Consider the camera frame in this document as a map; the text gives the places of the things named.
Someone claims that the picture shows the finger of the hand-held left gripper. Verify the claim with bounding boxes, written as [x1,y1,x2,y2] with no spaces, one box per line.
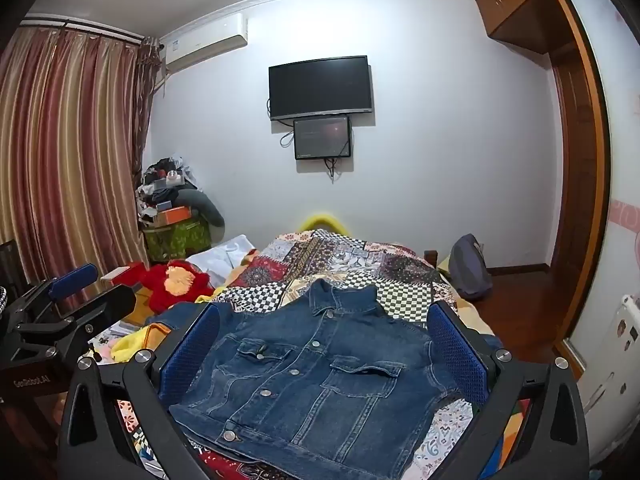
[22,262,99,322]
[17,285,137,357]

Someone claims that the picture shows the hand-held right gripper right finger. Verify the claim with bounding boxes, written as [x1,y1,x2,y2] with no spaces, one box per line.
[425,301,591,480]

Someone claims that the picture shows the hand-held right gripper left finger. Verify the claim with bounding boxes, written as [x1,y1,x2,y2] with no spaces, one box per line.
[57,302,223,480]

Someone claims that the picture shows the blue denim jacket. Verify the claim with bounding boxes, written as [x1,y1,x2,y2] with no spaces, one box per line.
[145,280,503,466]

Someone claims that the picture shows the yellow cloth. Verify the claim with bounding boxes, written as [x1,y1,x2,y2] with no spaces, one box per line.
[110,324,171,365]

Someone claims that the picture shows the red plush toy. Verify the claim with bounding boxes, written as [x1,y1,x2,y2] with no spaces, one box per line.
[125,259,216,317]

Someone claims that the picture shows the grey blue backpack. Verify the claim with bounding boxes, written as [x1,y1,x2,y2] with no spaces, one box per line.
[448,233,494,301]

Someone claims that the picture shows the orange box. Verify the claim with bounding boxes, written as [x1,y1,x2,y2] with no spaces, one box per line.
[152,205,193,228]

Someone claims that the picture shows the pile of clutter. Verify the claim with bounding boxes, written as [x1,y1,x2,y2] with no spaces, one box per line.
[136,157,198,223]

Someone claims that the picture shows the striped red gold curtain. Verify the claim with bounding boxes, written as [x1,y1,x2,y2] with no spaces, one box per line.
[0,22,146,286]

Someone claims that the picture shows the grey plush pillow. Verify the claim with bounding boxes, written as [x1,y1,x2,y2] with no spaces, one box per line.
[176,187,226,227]

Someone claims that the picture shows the patchwork printed blanket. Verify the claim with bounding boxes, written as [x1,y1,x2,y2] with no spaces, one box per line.
[87,229,533,480]

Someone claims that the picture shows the brown tied curtain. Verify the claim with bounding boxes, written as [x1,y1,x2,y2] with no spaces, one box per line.
[131,36,167,188]

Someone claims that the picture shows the small black monitor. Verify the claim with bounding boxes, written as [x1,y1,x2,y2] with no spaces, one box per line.
[293,115,351,161]

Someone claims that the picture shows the curtain rod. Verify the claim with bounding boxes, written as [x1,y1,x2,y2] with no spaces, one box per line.
[20,16,147,45]

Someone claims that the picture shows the white air conditioner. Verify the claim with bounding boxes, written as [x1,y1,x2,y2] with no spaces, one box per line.
[159,12,249,67]

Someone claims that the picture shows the wooden wardrobe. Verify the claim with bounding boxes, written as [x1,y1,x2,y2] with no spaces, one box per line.
[474,0,612,378]

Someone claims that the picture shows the black monitor cables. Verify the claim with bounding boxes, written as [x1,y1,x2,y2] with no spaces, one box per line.
[279,130,355,181]

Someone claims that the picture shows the black wall television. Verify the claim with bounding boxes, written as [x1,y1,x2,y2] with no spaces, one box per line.
[268,55,374,122]

